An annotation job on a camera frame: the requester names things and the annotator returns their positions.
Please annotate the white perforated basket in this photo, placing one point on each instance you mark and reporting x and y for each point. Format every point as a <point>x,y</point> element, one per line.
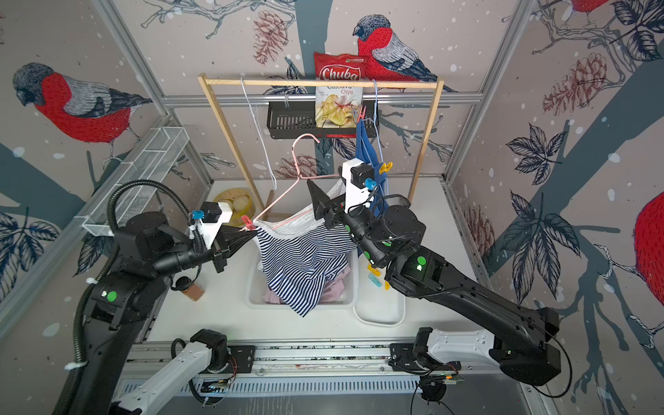
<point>257,295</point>

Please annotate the brown box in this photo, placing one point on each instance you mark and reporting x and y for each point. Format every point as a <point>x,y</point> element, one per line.
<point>189,288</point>

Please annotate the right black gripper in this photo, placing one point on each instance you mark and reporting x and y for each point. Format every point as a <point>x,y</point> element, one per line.
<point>328,207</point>

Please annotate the pink wire hanger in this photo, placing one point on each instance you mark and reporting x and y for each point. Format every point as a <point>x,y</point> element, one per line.
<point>299,177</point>

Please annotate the blue tank top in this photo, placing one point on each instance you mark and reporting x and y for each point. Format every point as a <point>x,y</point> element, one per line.
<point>366,153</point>

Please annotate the yellow clothespin on blue top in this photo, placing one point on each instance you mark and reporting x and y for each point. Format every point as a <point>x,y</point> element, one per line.
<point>385,168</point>

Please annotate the red clothespin on blue top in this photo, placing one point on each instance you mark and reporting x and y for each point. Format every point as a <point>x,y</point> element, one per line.
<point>361,115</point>

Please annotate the black wall basket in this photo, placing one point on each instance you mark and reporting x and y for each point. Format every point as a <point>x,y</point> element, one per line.
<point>288,121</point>

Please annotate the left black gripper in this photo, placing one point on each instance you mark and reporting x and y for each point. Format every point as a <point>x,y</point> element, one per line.
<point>227,239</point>

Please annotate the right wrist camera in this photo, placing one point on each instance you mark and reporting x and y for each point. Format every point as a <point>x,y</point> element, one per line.
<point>359,179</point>

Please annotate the red chips bag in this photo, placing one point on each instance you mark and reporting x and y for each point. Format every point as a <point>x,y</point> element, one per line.
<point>337,107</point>

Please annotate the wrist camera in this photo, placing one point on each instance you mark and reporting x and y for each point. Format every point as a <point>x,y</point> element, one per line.
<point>208,220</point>
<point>359,179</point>

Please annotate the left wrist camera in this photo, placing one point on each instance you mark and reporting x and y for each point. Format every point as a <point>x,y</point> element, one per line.
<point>208,220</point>

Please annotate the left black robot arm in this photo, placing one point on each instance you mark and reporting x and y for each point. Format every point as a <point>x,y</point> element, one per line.
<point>147,253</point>

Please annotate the white wire hanger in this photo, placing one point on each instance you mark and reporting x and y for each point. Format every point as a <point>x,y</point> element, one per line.
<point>255,119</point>

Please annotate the wooden clothes rack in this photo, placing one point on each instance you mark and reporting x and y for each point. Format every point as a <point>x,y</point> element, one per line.
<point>207,87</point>

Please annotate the white plastic tray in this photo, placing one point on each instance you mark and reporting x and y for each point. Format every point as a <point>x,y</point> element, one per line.
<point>374,305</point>

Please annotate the pink tank top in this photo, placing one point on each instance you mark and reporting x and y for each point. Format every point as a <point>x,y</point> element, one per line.
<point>332,290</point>

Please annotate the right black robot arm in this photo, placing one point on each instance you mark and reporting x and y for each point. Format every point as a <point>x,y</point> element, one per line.
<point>514,338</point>

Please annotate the red clothespin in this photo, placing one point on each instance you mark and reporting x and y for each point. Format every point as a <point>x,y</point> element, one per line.
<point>248,223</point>
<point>361,115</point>

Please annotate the striped tank top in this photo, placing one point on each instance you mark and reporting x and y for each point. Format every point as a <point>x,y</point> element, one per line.
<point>306,259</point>

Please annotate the yellow steamer with buns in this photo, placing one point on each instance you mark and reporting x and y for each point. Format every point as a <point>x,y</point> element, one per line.
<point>241,203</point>

